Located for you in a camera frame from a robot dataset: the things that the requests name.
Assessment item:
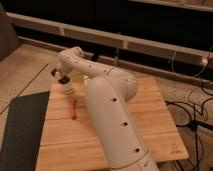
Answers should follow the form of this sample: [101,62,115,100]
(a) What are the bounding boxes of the black cables on floor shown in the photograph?
[164,79,213,171]

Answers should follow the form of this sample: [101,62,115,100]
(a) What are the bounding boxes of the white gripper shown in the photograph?
[51,68,68,82]

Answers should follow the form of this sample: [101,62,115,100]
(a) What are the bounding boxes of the black eraser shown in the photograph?
[59,77,70,84]

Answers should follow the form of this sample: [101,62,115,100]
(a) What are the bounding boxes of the white ceramic cup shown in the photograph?
[64,83,75,95]

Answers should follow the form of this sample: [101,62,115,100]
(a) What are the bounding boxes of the white shelf rail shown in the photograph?
[6,12,213,64]

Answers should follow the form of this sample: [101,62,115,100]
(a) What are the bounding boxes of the wooden board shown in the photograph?
[36,77,188,171]

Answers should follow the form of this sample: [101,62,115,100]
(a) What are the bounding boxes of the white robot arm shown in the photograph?
[52,47,159,171]

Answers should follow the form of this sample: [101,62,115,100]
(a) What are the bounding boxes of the white wall plug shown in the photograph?
[200,58,208,66]

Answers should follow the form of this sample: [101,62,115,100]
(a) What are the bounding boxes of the dark floor mat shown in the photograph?
[0,91,49,171]

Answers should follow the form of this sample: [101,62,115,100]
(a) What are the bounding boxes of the red marker pen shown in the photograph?
[71,100,77,120]

